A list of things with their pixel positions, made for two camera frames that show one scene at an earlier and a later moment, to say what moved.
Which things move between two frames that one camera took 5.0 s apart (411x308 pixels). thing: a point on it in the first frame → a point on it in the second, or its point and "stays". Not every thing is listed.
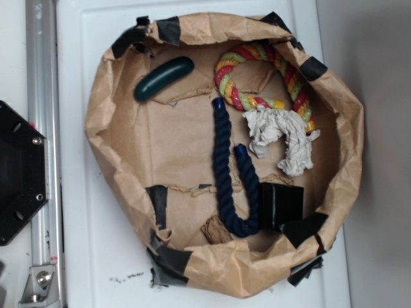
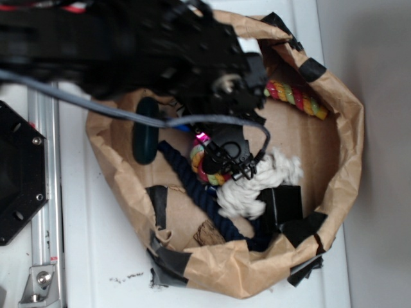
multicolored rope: (264, 51) → (275, 89)
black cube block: (279, 203) stays
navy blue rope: (251, 221) → (254, 240)
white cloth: (266, 126) → (243, 196)
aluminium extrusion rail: (43, 113) stays
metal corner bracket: (41, 289) stays
